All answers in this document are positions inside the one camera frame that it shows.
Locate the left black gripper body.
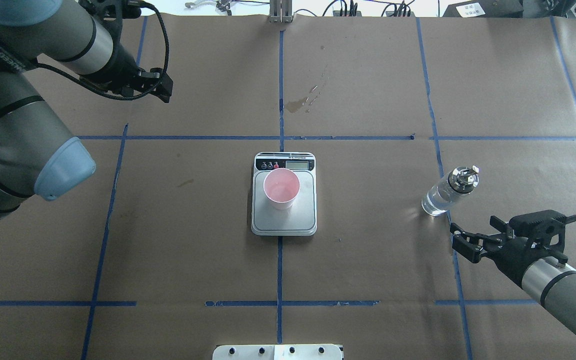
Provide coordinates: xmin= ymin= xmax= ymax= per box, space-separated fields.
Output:
xmin=113 ymin=66 xmax=157 ymax=97

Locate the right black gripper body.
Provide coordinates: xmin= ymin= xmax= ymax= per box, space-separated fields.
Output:
xmin=483 ymin=237 xmax=544 ymax=288

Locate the glass sauce bottle metal spout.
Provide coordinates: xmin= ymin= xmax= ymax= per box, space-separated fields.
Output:
xmin=421 ymin=165 xmax=481 ymax=217

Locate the pink plastic cup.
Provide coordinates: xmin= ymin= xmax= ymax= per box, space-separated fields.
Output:
xmin=262 ymin=168 xmax=301 ymax=210

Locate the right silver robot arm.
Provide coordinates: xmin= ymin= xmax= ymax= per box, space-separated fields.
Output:
xmin=450 ymin=217 xmax=576 ymax=335

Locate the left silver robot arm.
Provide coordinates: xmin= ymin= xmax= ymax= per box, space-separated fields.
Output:
xmin=0 ymin=0 xmax=173 ymax=219

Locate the white digital kitchen scale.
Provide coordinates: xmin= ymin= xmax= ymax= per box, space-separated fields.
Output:
xmin=251 ymin=152 xmax=318 ymax=237

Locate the black device box with label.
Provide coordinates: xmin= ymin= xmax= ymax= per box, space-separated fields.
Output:
xmin=441 ymin=0 xmax=524 ymax=18

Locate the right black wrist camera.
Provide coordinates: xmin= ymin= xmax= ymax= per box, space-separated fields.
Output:
xmin=489 ymin=210 xmax=569 ymax=263

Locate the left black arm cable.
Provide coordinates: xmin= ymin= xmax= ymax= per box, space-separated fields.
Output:
xmin=35 ymin=2 xmax=171 ymax=102

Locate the aluminium frame post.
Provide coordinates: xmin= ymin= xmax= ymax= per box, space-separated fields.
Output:
xmin=268 ymin=0 xmax=294 ymax=24

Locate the white pedestal base plate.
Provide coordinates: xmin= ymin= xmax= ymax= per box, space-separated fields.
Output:
xmin=212 ymin=343 xmax=345 ymax=360

